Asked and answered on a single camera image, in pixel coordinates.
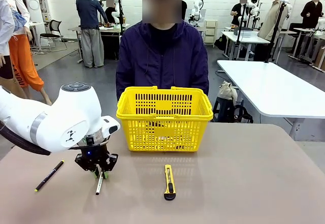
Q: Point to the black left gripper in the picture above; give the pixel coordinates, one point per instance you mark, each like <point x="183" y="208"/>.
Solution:
<point x="92" y="156"/>

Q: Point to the white marker black cap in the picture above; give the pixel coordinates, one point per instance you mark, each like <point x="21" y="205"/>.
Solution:
<point x="98" y="187"/>

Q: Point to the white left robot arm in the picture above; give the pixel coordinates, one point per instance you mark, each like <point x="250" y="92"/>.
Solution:
<point x="63" y="117"/>

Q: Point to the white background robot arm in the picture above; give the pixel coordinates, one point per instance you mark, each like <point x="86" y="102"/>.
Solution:
<point x="196" y="9"/>

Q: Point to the yellow plastic shopping basket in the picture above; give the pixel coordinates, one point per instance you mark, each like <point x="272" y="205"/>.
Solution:
<point x="165" y="132"/>

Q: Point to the person in purple jacket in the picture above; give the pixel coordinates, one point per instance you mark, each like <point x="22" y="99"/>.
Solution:
<point x="162" y="61"/>

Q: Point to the person in black t-shirt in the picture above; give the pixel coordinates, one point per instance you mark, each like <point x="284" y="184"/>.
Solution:
<point x="238" y="10"/>

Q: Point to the person in beige coat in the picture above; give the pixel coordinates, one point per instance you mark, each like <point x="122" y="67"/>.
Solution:
<point x="273" y="23"/>

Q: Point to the person in black jacket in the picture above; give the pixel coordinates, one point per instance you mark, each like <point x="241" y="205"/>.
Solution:
<point x="311" y="12"/>

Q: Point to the black pen yellow tip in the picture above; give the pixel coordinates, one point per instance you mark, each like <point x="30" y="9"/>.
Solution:
<point x="49" y="176"/>

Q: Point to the yellow utility knife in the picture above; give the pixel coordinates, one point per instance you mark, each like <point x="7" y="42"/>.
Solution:
<point x="169" y="183"/>

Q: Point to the black mesh office chair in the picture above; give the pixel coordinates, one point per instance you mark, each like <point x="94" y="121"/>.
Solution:
<point x="53" y="34"/>

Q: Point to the beige cloth bag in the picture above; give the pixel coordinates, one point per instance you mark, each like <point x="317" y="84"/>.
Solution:
<point x="227" y="92"/>

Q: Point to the man in blue jacket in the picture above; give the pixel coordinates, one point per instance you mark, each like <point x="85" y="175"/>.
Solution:
<point x="89" y="15"/>

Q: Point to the white drawer cabinet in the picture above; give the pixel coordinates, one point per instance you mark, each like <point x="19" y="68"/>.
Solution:
<point x="210" y="32"/>

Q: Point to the white standing air conditioner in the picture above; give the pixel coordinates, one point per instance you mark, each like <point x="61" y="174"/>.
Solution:
<point x="33" y="0"/>

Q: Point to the large white table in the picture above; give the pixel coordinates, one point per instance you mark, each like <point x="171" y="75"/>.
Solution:
<point x="269" y="87"/>

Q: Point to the white background desk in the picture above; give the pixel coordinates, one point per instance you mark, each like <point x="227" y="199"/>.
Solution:
<point x="243" y="37"/>

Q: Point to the black thin tripod pole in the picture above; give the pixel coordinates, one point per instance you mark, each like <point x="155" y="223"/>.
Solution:
<point x="240" y="31"/>

